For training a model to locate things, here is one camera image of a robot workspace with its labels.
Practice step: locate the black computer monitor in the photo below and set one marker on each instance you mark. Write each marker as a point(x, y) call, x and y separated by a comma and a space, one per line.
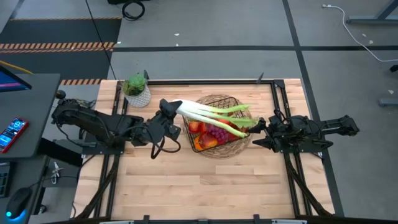
point(12, 81)

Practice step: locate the black aluminium rig frame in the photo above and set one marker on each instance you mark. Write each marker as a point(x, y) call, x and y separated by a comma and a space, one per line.
point(202, 82)

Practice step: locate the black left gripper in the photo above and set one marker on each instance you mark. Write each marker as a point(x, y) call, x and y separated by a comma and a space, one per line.
point(163, 127)

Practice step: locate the red smartphone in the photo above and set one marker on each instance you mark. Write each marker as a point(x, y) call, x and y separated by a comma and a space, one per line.
point(12, 133)

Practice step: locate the black computer mouse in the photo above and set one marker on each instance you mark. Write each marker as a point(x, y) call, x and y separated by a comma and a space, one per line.
point(18, 202)

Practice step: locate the black chair caster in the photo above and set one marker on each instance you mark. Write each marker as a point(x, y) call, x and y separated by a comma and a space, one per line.
point(394, 68)

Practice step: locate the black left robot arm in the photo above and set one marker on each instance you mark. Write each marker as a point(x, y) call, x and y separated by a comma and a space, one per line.
point(99, 124)

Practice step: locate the white and green leek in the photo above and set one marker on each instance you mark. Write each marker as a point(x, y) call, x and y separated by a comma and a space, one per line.
point(202, 114)

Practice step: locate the black keyboard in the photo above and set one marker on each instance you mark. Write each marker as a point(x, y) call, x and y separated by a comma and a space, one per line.
point(4, 180)

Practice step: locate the green artificial plant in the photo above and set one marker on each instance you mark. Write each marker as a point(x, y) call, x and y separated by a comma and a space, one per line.
point(135, 84)

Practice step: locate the purple grape bunch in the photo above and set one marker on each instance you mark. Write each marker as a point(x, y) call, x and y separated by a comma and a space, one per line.
point(217, 133)

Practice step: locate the black frame bracket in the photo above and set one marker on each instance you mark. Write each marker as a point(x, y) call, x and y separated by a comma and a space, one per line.
point(260, 78)
point(145, 75)

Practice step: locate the red-yellow apple with stem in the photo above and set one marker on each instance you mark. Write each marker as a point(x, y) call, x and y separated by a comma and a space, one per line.
point(208, 141)

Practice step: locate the black side desk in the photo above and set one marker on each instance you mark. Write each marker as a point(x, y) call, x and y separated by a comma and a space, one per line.
point(34, 109)

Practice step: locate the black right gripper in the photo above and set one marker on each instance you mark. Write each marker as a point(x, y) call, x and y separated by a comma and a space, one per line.
point(278, 130)

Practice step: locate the red-orange mango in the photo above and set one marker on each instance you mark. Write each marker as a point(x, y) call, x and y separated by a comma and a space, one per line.
point(196, 127)

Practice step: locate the grey desk leg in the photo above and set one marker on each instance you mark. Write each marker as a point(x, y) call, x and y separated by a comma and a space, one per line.
point(373, 20)
point(388, 102)

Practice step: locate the white triangle-patterned plant pot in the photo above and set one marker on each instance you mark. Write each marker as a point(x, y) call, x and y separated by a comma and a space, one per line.
point(138, 99)

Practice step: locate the dark low desk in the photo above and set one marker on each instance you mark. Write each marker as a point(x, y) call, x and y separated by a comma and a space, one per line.
point(25, 168)

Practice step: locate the black hazard-striped floor mat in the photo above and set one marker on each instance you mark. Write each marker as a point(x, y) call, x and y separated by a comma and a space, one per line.
point(62, 31)

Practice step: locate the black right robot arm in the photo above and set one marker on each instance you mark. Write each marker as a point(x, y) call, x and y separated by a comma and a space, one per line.
point(326, 127)

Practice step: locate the black round knob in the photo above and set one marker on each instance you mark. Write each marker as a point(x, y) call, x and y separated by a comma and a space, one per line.
point(60, 94)

